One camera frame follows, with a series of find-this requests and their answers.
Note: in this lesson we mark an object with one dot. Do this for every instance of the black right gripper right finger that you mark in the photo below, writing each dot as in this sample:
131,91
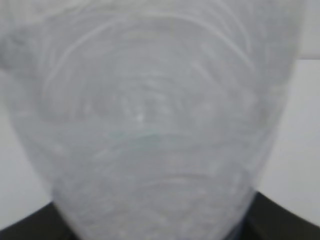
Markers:
266,220

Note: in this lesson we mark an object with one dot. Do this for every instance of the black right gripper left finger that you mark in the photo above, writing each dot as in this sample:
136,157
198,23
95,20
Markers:
44,224

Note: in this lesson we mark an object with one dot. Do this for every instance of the clear plastic water bottle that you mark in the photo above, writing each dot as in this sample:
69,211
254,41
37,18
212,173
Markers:
148,119

